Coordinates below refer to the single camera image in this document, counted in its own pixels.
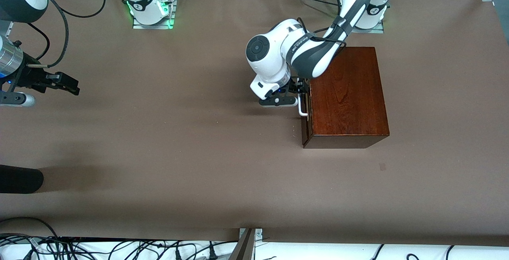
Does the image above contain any wooden drawer with white handle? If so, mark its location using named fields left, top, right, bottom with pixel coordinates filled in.
left=298, top=93, right=313, bottom=147

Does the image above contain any dark brown wooden cabinet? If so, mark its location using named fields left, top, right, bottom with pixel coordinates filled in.
left=301, top=47, right=390, bottom=149

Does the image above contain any black ribbed cylinder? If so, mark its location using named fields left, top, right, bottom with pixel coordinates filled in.
left=0, top=165, right=44, bottom=194

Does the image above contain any brown paper table cover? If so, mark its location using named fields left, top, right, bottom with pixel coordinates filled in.
left=0, top=0, right=509, bottom=248

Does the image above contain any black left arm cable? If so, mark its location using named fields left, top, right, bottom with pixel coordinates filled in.
left=296, top=17, right=347, bottom=48

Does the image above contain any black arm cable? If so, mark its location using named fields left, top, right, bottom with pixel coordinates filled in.
left=296, top=17, right=347, bottom=48
left=16, top=0, right=106, bottom=68

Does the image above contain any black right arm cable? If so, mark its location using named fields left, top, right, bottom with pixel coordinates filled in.
left=16, top=0, right=106, bottom=68

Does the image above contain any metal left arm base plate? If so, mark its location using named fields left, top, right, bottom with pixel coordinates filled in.
left=350, top=21, right=385, bottom=34

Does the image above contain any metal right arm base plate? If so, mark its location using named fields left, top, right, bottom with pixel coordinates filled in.
left=132, top=0, right=176, bottom=30

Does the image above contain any grey aluminium post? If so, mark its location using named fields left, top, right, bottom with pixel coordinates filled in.
left=229, top=228, right=256, bottom=260

